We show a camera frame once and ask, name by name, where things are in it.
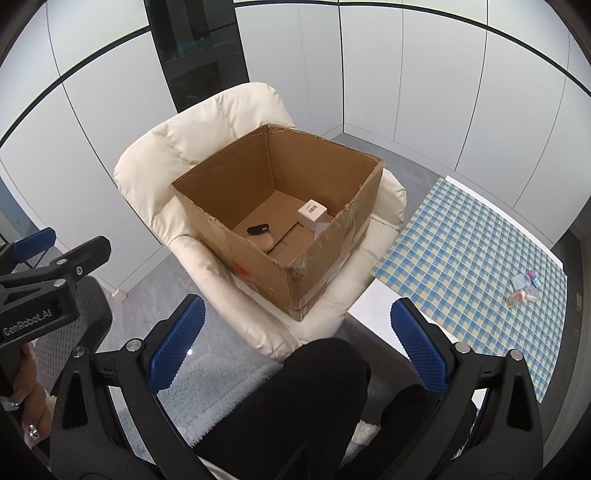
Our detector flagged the brown cardboard box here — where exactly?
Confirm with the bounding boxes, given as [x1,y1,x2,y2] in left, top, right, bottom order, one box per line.
[172,124,385,322]

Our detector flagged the person's left hand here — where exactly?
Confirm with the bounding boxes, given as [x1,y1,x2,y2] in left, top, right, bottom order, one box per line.
[0,348,55,446]

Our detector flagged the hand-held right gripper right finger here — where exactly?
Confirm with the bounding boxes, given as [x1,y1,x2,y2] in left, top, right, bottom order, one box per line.
[390,298,546,480]

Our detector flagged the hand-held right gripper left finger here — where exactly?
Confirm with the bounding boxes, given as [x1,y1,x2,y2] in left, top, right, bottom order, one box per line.
[48,293,207,480]

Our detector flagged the white built-in wardrobe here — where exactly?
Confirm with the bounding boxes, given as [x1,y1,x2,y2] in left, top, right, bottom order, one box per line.
[0,0,591,296]

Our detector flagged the small white box orange face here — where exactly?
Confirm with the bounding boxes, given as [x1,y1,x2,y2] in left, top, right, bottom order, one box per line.
[297,199,328,230]

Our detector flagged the person's legs black pants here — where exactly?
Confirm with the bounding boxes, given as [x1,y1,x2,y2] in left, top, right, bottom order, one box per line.
[191,338,476,480]

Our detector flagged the cream padded chair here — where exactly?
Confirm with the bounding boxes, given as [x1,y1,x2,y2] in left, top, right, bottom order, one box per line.
[113,82,407,363]

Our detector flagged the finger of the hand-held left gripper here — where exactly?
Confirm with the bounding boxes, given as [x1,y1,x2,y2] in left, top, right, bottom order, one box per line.
[0,227,58,278]
[0,235,112,301]

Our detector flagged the white table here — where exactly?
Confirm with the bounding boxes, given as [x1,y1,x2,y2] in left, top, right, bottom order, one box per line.
[346,174,568,407]

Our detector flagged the blue yellow checkered tablecloth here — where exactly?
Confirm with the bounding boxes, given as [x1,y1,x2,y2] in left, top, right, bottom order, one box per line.
[372,178,568,400]

